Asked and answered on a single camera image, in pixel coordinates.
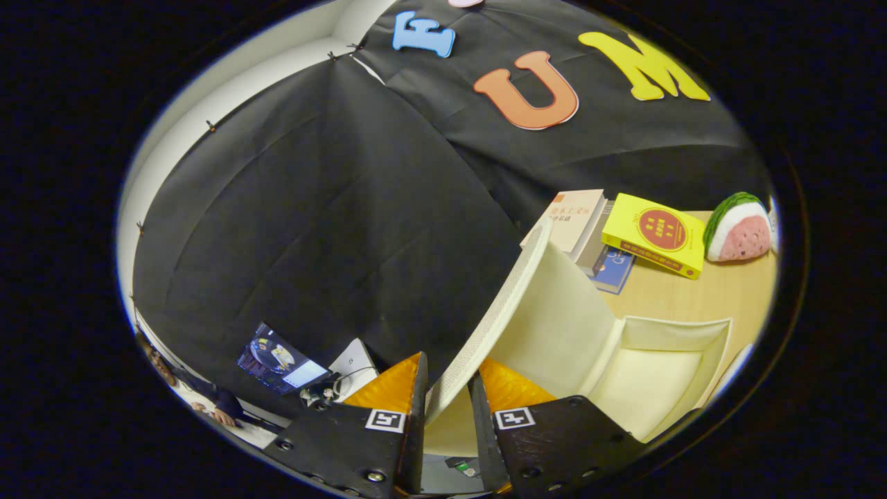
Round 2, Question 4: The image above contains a cream fabric storage box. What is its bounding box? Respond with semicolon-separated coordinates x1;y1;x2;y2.
424;218;735;458

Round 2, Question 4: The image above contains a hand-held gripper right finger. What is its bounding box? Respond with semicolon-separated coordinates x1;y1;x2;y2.
469;356;650;496

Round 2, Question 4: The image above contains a black backdrop cloth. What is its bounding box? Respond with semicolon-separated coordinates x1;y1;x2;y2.
132;0;773;417

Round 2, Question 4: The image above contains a yellow book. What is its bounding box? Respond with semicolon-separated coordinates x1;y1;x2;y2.
601;193;706;279

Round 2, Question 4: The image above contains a grey book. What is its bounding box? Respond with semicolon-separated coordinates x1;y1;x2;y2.
575;201;619;277

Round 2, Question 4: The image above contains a watermelon slice plush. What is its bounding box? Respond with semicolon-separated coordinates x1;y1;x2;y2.
703;192;772;263

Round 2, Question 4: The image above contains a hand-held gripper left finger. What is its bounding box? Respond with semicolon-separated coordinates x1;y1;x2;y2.
265;351;429;496

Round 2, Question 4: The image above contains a blue book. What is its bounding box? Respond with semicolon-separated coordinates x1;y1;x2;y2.
589;246;635;295

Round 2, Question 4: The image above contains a white electronic device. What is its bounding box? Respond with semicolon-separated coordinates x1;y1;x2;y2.
328;338;379;403

